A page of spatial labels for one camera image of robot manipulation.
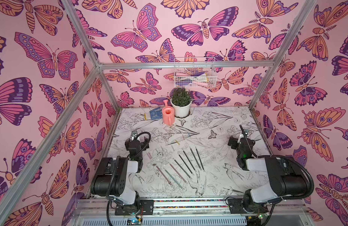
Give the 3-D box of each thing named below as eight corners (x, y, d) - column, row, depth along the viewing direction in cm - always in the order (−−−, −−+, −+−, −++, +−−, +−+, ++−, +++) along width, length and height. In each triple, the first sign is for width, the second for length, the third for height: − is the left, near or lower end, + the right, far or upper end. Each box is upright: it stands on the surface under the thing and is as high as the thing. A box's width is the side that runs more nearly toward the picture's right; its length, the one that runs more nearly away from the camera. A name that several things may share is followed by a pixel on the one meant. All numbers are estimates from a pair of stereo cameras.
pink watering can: (162, 127, 109) (161, 118, 101) (164, 109, 122) (163, 99, 113) (174, 127, 109) (174, 118, 101) (174, 109, 122) (174, 99, 113)
